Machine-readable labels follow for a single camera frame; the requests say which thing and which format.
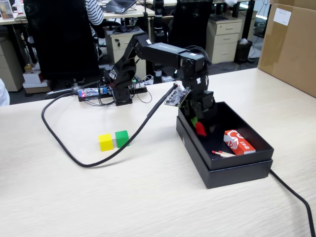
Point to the black headphones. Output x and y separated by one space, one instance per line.
123 28

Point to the black laptop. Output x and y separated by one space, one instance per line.
118 5

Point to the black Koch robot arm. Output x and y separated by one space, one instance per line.
160 53

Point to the beige three drawer cabinet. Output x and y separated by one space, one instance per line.
223 37

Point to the beige low cabinet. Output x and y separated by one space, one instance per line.
10 69

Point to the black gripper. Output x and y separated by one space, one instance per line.
202 103

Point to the office desk black legs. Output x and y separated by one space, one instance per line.
248 19

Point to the beige office desk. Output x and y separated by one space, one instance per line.
128 15

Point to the black pole white bands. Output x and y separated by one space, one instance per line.
158 24

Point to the black mesh office chair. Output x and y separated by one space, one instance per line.
190 24

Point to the robot controller board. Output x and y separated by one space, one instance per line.
89 93

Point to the black cardboard box tray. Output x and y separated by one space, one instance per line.
243 123

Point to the wooden match red head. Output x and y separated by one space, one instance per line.
225 152
217 153

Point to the large brown cardboard box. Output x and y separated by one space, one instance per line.
288 54

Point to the orange red matchbox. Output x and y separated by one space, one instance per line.
238 144

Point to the white cardboard box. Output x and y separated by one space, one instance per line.
32 77

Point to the large black office chair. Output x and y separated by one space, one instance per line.
61 37

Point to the yellow wooden cube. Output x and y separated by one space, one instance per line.
106 143

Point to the small picture frame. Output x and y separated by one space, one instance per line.
7 10

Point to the green wooden cube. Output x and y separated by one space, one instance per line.
122 138

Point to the red wooden cube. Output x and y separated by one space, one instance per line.
201 129

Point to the person in white shirt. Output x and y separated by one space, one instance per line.
3 95

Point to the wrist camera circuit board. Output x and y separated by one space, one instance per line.
176 97

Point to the black open box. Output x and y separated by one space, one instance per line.
234 176

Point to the flat white box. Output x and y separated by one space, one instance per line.
34 85

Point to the person in striped shirt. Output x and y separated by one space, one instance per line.
95 12

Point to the black trash bin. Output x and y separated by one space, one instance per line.
243 53

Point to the red white package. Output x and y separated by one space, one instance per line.
19 8

